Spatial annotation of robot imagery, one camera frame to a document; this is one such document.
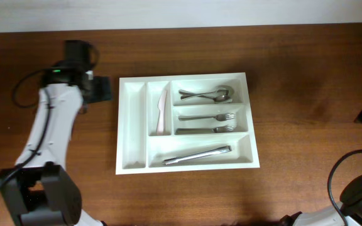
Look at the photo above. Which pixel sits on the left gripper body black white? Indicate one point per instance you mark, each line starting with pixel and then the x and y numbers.
pixel 92 81

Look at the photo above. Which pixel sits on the white plastic knife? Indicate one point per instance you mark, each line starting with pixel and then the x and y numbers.
pixel 161 117

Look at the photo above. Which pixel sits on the metal tongs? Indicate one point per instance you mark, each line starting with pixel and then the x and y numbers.
pixel 221 150

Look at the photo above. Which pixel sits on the metal fork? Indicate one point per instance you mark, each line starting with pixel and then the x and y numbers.
pixel 220 129
pixel 218 117

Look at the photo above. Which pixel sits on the metal tablespoon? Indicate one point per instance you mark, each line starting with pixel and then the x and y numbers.
pixel 221 90
pixel 220 99

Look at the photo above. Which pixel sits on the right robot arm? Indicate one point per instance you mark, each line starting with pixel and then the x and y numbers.
pixel 348 211

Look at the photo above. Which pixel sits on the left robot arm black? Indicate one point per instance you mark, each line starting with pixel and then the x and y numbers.
pixel 38 190

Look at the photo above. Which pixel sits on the white plastic cutlery tray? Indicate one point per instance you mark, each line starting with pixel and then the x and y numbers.
pixel 140 150

